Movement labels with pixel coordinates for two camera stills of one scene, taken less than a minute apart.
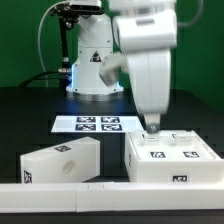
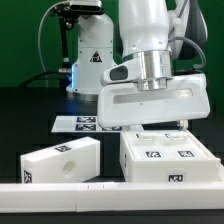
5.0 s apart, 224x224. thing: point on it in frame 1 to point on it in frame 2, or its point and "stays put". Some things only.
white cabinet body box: x=170 y=156 stays put
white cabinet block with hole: x=76 y=161 stays put
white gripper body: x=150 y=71 to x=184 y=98
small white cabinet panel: x=187 y=145 stays put
